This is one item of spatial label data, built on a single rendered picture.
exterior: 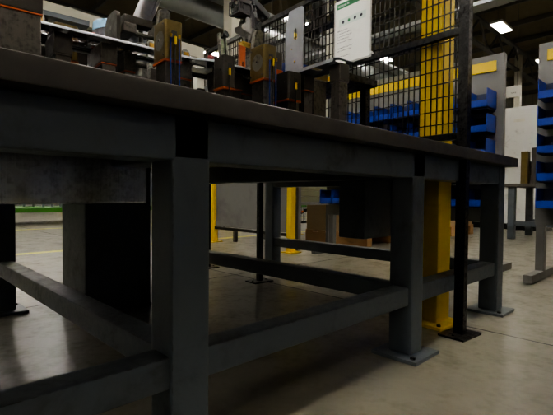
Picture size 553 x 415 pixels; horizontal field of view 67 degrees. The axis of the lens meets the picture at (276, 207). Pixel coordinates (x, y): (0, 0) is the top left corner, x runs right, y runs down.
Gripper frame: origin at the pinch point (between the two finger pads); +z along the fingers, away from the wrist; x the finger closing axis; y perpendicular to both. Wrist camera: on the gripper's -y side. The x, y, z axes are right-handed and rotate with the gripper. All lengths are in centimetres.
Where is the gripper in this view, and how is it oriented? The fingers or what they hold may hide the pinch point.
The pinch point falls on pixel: (248, 40)
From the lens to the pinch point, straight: 179.5
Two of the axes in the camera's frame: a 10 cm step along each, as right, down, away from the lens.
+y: -7.7, 0.2, -6.4
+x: 6.4, 0.3, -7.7
